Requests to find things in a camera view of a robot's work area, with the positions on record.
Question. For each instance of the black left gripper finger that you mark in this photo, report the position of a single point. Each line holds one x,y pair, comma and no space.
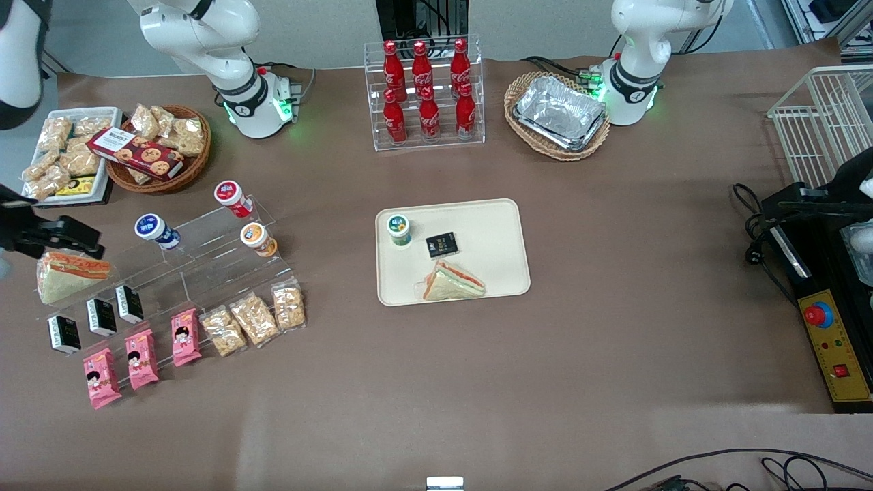
832,206

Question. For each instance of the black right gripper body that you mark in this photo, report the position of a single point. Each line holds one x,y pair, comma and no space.
15,227

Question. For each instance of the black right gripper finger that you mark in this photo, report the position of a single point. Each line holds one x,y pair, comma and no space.
71,245
71,228

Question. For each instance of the green gum can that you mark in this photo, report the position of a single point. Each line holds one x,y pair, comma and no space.
399,228

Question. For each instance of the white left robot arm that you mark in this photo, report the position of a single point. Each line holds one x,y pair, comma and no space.
641,75

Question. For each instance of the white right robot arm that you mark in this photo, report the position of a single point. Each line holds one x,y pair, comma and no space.
204,27

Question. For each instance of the white rectangular tray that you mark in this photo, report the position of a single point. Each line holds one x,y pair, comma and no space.
102,181

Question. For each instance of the blue gum can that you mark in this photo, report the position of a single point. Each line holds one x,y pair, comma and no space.
155,228

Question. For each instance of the red gum can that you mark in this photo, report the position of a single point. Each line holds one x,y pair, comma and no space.
230,194

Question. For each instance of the orange gum can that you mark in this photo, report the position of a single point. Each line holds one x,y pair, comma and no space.
254,235

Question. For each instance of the cream plastic tray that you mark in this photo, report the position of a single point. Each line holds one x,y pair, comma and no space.
491,232

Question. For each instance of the wrapped triangle sandwich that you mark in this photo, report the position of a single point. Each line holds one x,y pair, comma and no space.
65,279
451,285

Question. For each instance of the yellow snack packet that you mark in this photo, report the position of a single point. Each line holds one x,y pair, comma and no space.
76,186

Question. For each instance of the small black white box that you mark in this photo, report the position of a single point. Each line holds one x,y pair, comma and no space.
64,334
101,317
129,304

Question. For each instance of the red cookie box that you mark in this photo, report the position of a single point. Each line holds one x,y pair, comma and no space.
136,153

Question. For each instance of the black yellow control box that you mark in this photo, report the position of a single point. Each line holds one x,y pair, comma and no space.
835,327

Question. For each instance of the pink snack pack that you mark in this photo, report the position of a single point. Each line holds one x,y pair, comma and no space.
185,337
101,378
141,359

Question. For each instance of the dark brown wicker basket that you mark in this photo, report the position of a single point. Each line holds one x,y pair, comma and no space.
194,167

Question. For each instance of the clear acrylic stepped stand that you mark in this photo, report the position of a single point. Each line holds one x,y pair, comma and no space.
211,262

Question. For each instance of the stacked aluminium foil trays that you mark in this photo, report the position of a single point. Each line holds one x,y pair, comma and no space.
559,112

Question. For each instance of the light wicker basket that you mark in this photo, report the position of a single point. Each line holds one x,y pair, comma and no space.
525,140

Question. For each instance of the red cola bottle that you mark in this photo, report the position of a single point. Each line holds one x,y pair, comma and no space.
429,119
421,68
393,68
466,116
394,123
460,65

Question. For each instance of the clear acrylic bottle rack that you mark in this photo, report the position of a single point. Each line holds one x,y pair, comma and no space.
477,129

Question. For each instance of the small black snack packet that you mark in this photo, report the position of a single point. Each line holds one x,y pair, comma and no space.
442,245

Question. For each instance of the black equipment stand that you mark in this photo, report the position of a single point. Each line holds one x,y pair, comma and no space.
409,17

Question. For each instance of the metal frame rack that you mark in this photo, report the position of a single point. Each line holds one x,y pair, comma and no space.
829,17

